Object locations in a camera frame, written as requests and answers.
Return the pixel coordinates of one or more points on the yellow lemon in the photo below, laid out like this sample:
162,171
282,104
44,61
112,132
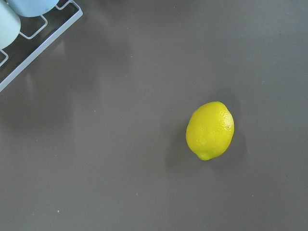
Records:
210,130

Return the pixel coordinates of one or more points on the light blue cup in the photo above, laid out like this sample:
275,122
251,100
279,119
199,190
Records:
32,8

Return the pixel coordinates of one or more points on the mint green cup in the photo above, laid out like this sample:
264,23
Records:
10,25

